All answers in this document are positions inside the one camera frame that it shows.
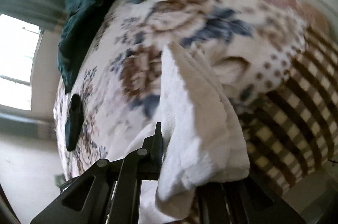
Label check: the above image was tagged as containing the black remote control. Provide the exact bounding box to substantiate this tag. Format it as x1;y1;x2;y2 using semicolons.
65;94;83;152

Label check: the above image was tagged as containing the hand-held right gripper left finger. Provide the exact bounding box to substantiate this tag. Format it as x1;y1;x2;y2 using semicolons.
30;122;165;224

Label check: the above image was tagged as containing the dark teal cloth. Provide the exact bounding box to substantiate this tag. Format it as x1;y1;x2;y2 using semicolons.
57;0;132;94

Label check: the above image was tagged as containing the window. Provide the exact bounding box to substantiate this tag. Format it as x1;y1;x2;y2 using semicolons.
0;13;43;111

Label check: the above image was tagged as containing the floral printed blanket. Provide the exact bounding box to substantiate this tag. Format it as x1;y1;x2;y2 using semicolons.
53;0;309;182

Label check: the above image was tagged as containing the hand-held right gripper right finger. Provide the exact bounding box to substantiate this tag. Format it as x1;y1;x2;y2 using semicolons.
197;168;307;224

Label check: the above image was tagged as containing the brown checkered blanket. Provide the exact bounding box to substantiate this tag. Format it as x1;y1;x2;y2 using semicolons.
185;1;338;224

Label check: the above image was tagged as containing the white towel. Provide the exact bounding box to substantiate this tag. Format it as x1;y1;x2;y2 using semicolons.
124;41;251;224

